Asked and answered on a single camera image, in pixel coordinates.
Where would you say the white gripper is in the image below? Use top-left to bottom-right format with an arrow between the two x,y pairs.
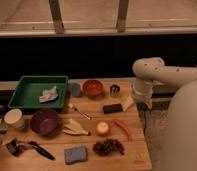
122,79 -> 153,111

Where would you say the black eraser block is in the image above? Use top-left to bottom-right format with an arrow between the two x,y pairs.
103,104 -> 123,114

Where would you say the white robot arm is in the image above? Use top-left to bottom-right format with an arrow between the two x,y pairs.
125,57 -> 197,171

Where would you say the red bowl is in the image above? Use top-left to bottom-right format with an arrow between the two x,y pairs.
82,79 -> 103,98

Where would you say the purple bowl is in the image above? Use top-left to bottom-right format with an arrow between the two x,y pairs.
30,109 -> 58,135

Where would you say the yellow round fruit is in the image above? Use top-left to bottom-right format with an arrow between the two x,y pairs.
96,122 -> 110,136

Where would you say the dark grape bunch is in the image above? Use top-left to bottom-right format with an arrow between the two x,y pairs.
92,139 -> 125,156

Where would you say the blue cup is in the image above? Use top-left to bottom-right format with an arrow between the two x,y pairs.
69,83 -> 82,97

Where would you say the metal fork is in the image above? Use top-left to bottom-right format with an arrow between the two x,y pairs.
68,103 -> 92,120

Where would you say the yellow banana peel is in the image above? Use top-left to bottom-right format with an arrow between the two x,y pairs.
62,119 -> 90,136

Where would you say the blue sponge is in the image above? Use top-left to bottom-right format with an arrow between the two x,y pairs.
64,146 -> 87,165

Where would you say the crumpled white cloth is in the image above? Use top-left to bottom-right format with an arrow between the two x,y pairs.
39,86 -> 58,103

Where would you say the green plastic tray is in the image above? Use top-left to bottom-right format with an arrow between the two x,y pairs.
8,76 -> 68,110

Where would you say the white paper cup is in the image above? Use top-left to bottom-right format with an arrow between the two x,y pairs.
4,108 -> 25,130

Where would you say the black binder clip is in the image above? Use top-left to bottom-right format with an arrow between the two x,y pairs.
6,138 -> 21,156

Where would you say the black handled tool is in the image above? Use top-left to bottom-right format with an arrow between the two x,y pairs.
28,141 -> 55,160

